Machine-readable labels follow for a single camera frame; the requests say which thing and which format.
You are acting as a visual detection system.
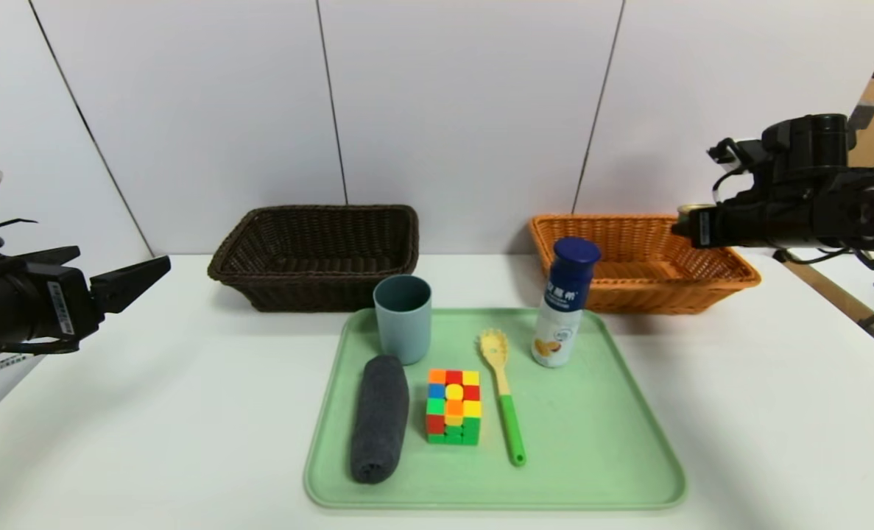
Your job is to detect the colourful puzzle cube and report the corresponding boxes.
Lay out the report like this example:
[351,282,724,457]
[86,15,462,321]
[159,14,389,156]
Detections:
[426,369,482,445]

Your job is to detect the blue-grey plastic cup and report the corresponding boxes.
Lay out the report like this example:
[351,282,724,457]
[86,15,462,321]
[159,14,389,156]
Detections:
[373,275,433,366]

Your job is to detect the light green plastic tray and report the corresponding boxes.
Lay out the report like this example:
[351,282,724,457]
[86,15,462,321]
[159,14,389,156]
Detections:
[303,308,688,510]

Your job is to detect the dark grey rolled towel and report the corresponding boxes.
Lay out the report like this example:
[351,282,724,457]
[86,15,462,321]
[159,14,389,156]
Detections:
[350,354,410,484]

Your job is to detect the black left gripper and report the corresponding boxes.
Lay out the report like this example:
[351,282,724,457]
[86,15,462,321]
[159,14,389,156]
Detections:
[0,245,172,347]

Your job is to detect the white bottle blue cap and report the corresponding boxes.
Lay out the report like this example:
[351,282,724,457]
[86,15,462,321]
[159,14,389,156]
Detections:
[531,236,602,368]

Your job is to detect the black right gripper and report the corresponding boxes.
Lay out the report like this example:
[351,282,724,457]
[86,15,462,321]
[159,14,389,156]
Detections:
[670,205,768,249]

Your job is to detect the dark brown wicker basket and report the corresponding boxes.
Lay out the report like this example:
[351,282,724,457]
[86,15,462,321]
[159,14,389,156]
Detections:
[207,205,420,313]

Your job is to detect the orange wicker basket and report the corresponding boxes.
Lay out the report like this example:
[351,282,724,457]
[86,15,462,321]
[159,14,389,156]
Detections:
[529,214,761,316]

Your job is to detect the yellow pasta spoon green handle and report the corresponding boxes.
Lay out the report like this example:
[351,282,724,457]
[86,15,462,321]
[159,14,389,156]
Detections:
[479,328,527,467]

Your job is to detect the white side table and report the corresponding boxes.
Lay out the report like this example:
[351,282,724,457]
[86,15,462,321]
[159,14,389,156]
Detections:
[783,249,874,323]

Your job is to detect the thin black labelled cable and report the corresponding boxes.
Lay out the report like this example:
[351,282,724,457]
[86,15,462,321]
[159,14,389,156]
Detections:
[0,335,80,387]

